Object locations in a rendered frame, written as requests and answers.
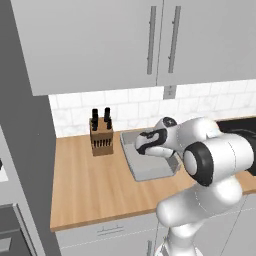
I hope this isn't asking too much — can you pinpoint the grey drawer front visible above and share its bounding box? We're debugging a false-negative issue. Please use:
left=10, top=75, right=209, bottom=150
left=54, top=212, right=162, bottom=250

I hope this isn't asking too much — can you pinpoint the grey metal sink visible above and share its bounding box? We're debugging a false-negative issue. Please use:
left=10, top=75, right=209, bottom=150
left=119, top=128, right=185, bottom=183

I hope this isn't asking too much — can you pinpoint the wooden knife block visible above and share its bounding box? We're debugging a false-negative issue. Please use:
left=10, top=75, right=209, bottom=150
left=89, top=118, right=115, bottom=157

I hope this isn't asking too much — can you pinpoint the grey wall outlet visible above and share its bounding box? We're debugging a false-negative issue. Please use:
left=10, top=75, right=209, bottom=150
left=162, top=85, right=177, bottom=100

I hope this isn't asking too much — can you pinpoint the wide grey wall cupboard door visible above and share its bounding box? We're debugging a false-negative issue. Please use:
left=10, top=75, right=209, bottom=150
left=9, top=0, right=165, bottom=97

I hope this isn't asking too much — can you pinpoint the grey drawer handle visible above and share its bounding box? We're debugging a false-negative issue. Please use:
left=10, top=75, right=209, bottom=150
left=96, top=225, right=125, bottom=237

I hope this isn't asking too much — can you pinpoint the black hob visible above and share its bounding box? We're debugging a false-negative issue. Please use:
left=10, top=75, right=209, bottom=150
left=215, top=116, right=256, bottom=177

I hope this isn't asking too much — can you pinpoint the tall grey cabinet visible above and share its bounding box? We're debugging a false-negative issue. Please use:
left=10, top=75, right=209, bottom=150
left=0, top=0, right=63, bottom=256

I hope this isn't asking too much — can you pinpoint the grey bar door handle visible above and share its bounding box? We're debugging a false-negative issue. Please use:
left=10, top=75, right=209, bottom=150
left=146, top=5, right=158, bottom=76
left=167, top=5, right=182, bottom=75

